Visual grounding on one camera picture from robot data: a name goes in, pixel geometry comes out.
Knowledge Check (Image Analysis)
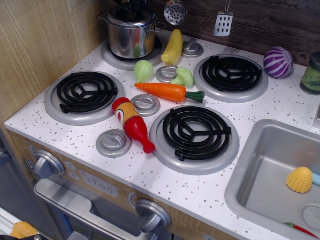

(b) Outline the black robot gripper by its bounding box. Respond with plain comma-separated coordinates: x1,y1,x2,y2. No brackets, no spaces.
113,0,149,8

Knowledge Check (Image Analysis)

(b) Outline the stainless steel pot lid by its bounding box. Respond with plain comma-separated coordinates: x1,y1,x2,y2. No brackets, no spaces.
105,3,157,28

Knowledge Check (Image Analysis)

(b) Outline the silver perforated skimmer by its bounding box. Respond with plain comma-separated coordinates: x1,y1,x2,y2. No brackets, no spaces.
163,0,188,26

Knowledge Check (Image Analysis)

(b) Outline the yellow toy squash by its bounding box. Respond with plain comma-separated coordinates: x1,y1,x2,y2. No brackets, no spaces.
161,29,183,65

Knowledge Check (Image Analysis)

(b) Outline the light green toy pear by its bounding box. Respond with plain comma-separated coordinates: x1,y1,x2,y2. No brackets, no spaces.
134,60,154,83

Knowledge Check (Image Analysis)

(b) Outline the back grey stovetop knob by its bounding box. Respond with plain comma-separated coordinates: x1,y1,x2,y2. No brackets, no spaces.
181,38,204,58

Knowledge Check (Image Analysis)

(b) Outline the grey stovetop knob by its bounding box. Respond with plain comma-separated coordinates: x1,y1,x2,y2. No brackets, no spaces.
155,65,178,83
131,94,161,117
96,129,132,158
181,38,204,58

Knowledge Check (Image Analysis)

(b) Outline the upper grey stovetop knob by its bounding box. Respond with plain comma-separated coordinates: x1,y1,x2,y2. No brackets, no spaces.
155,65,178,83

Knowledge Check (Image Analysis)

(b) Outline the green toy broccoli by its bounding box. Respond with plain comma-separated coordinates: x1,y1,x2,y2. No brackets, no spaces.
171,67,194,87

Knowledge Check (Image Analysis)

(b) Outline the silver slotted spatula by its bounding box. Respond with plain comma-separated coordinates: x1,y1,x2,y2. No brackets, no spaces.
213,0,234,37

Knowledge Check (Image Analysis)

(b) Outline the orange toy carrot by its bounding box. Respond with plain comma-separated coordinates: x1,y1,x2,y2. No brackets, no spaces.
134,83,205,103

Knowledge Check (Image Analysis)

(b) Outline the middle grey stovetop knob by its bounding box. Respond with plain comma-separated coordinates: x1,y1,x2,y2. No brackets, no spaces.
131,94,161,117

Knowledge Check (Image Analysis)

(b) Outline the front left black burner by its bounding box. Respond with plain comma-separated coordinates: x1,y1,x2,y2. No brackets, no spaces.
44,71,125,126

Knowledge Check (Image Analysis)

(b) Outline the black burner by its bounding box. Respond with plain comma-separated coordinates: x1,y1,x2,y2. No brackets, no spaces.
149,105,240,176
44,71,125,126
193,54,269,104

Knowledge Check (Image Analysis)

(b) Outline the red toy ketchup bottle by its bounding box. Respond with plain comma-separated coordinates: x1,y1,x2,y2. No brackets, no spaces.
112,97,156,154

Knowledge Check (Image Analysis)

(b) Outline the back right black burner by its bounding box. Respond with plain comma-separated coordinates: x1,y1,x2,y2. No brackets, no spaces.
193,54,269,104

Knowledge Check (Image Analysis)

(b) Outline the front grey stovetop knob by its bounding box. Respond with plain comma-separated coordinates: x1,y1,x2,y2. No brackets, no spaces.
96,129,132,158

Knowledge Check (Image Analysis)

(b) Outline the front right black burner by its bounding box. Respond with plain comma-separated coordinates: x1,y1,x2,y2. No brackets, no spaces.
149,105,240,176

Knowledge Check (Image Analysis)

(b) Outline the purple striped toy cabbage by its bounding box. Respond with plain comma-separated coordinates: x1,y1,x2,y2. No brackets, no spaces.
263,46,293,78

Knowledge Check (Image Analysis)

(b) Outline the left silver oven knob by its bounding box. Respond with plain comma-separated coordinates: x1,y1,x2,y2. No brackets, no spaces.
34,149,65,180

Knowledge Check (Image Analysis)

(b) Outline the silver oven knob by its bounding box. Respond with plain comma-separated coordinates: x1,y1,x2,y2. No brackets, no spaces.
34,149,65,180
135,199,172,233

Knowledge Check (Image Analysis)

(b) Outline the green toy can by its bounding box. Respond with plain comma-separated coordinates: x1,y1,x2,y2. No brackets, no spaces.
300,51,320,95

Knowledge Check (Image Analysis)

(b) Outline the right silver oven knob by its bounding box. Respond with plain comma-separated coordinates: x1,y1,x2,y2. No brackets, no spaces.
135,199,172,233

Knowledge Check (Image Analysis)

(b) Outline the grey metal sink basin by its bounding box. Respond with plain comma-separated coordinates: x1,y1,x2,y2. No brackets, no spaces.
225,119,320,240

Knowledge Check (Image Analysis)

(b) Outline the yellow toy corn piece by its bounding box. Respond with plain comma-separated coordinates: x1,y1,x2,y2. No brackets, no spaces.
286,167,313,194

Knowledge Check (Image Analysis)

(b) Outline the orange object bottom left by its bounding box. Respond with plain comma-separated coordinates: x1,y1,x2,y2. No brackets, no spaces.
10,221,38,239

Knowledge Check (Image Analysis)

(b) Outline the light blue object in sink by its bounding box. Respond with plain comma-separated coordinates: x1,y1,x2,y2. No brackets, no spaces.
310,166,320,186

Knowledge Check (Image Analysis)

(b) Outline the red toy chili pepper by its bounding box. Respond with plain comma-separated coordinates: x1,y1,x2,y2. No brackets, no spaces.
284,222,319,239

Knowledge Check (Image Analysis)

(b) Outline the silver oven door handle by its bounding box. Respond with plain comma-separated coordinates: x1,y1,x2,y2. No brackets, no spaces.
34,179,159,240

